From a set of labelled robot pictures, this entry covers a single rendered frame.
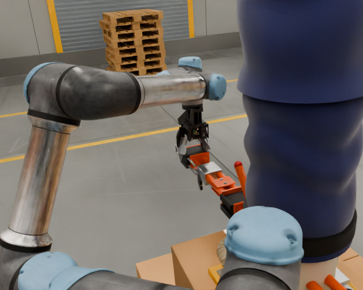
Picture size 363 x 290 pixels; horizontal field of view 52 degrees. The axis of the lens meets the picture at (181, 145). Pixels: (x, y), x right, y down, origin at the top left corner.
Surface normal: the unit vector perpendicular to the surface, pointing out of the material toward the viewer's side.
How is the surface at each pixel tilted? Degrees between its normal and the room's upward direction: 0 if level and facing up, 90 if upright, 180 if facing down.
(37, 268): 8
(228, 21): 90
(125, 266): 0
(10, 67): 90
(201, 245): 1
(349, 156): 68
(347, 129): 92
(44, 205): 87
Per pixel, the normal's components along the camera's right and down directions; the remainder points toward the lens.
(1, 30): 0.33, 0.36
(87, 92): 0.14, 0.14
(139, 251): -0.07, -0.92
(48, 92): -0.61, 0.14
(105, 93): 0.37, 0.13
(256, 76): -0.87, 0.06
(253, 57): -0.89, 0.39
